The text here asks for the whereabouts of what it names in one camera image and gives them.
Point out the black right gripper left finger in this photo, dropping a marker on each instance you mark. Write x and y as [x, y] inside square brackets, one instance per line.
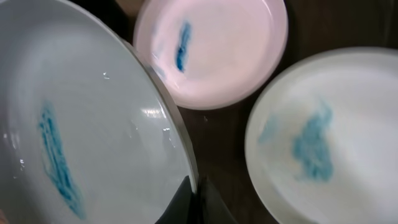
[181, 209]

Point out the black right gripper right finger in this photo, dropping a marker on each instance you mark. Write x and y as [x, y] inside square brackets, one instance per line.
[213, 210]

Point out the pale green plate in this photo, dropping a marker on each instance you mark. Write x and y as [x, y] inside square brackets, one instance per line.
[89, 134]

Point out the white plate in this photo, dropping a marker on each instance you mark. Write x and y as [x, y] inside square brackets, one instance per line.
[321, 140]

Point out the pink plate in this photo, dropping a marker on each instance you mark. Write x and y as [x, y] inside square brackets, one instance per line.
[211, 53]

